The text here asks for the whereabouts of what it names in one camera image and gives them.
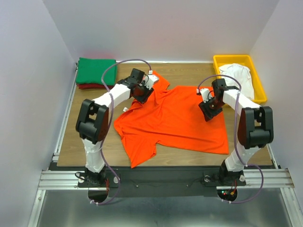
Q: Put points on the orange t shirt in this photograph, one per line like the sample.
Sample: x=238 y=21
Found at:
x=170 y=117

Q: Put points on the aluminium rail frame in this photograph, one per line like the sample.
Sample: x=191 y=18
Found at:
x=66 y=180

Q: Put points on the white t shirt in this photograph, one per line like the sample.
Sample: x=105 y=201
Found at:
x=242 y=75

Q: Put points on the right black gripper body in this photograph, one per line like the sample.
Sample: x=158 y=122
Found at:
x=211 y=107

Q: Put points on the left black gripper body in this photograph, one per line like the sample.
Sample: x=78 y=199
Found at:
x=142 y=93

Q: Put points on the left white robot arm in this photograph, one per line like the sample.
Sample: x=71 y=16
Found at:
x=95 y=117

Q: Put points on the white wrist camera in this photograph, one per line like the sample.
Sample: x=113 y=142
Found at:
x=204 y=93
x=150 y=81

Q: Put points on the yellow plastic bin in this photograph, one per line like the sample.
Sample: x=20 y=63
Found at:
x=245 y=60

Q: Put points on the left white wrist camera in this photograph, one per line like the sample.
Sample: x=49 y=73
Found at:
x=150 y=81

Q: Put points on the folded dark red t shirt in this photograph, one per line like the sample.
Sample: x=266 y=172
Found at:
x=91 y=86

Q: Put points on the folded green t shirt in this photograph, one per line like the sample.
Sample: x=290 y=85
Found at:
x=90 y=71

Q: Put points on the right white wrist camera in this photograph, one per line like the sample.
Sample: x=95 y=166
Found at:
x=204 y=93

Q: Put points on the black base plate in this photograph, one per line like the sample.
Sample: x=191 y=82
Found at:
x=165 y=181

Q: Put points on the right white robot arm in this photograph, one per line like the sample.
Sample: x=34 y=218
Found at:
x=253 y=125

